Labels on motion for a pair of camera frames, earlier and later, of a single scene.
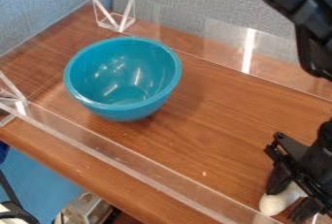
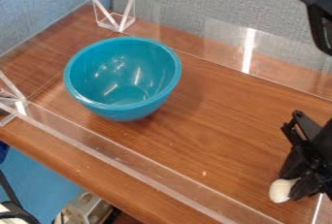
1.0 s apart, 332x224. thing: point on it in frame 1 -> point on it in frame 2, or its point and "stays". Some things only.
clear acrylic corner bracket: x=111 y=20 stays
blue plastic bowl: x=122 y=77 stays
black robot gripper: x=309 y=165 -> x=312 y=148
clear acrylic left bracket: x=13 y=101 stays
